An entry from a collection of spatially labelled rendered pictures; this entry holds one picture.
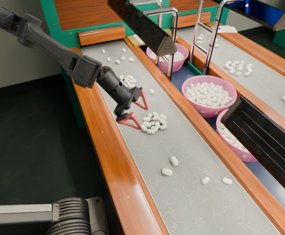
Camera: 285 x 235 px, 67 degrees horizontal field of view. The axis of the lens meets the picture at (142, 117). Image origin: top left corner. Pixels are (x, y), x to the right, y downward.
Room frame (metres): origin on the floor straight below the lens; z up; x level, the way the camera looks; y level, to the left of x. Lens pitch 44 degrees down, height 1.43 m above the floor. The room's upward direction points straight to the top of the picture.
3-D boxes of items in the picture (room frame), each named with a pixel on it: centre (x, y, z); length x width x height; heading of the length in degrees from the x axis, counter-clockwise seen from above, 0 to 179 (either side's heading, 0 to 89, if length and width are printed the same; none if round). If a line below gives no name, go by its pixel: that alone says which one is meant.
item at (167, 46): (1.00, 0.03, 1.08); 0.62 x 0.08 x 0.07; 23
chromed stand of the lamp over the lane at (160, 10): (1.03, -0.04, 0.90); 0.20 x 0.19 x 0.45; 23
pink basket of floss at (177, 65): (1.27, -0.16, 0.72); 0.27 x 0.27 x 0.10
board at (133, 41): (1.47, -0.07, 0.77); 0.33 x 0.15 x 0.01; 113
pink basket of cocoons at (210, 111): (0.86, -0.33, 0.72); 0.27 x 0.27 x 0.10
